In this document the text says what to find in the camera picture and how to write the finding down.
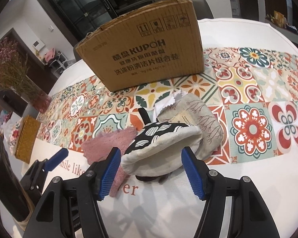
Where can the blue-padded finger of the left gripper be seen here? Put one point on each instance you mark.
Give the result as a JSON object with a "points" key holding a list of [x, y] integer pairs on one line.
{"points": [[34, 179]]}

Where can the grey beige cloth pouch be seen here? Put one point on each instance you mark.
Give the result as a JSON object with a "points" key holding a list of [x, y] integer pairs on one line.
{"points": [[192, 110]]}

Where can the dried pink flower bouquet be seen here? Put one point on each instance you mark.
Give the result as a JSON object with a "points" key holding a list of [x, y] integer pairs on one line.
{"points": [[13, 66]]}

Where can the woven yellow tissue box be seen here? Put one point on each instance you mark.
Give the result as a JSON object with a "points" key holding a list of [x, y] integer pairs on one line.
{"points": [[27, 138]]}

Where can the brown cardboard box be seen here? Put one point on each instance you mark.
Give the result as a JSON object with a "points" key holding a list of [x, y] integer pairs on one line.
{"points": [[156, 42]]}

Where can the floral fabric tissue cover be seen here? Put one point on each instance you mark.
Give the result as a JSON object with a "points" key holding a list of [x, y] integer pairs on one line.
{"points": [[12, 134]]}

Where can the glass vase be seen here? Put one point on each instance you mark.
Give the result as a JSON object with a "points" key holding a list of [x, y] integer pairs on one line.
{"points": [[34, 95]]}

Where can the white shoe rack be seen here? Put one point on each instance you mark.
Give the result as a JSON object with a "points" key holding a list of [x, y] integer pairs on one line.
{"points": [[56, 62]]}

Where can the grey dining chair middle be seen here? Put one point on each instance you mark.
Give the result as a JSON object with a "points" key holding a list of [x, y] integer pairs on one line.
{"points": [[202, 9]]}

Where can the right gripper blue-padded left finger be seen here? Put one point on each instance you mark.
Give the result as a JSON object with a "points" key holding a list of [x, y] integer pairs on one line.
{"points": [[70, 205]]}

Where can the white low bench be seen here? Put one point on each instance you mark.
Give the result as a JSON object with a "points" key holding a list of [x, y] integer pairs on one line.
{"points": [[293, 37]]}

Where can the black white leaf oven mitt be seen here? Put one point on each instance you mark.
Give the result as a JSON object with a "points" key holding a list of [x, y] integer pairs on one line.
{"points": [[155, 152]]}

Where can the patterned tile table runner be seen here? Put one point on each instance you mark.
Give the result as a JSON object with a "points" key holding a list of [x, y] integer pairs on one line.
{"points": [[245, 102]]}

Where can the white zigzag edged cloth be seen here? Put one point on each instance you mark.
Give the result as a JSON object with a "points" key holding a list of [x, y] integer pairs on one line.
{"points": [[168, 101]]}

